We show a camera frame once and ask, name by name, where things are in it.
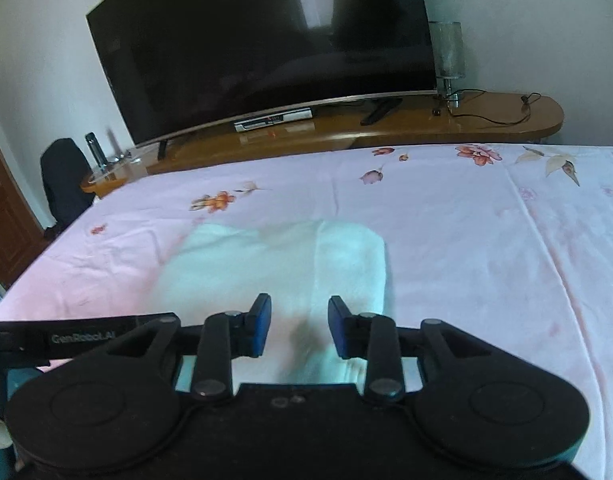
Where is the cream knitted sweater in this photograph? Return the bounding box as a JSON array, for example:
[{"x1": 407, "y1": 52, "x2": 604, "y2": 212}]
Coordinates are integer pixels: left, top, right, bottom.
[{"x1": 148, "y1": 220, "x2": 387, "y2": 386}]

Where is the brown wooden left door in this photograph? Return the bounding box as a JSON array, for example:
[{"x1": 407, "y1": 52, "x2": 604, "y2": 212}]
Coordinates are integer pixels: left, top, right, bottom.
[{"x1": 0, "y1": 151, "x2": 47, "y2": 289}]

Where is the black chair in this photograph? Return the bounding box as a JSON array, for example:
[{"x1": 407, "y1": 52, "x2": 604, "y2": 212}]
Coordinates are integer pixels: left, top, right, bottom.
[{"x1": 41, "y1": 138, "x2": 95, "y2": 238}]

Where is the floral pink bed sheet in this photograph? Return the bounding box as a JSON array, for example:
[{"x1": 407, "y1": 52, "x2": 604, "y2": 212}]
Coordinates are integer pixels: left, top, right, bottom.
[{"x1": 0, "y1": 144, "x2": 613, "y2": 479}]

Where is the dark bottle on console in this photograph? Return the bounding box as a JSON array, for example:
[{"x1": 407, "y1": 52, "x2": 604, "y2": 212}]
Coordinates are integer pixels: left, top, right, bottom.
[{"x1": 85, "y1": 132, "x2": 109, "y2": 168}]

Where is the wooden TV console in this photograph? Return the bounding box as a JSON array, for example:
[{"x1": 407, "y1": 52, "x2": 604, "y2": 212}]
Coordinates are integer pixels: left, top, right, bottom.
[{"x1": 81, "y1": 90, "x2": 565, "y2": 198}]

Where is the silver set-top box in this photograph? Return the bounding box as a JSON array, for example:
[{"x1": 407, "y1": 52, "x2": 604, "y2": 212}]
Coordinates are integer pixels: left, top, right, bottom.
[{"x1": 234, "y1": 107, "x2": 313, "y2": 132}]

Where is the large black curved television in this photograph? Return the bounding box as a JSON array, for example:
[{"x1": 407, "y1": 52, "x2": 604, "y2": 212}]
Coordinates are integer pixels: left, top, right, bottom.
[{"x1": 87, "y1": 0, "x2": 437, "y2": 144}]

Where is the black lamp cable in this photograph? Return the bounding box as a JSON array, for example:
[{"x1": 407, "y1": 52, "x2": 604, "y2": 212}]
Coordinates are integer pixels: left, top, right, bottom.
[{"x1": 430, "y1": 88, "x2": 543, "y2": 126}]

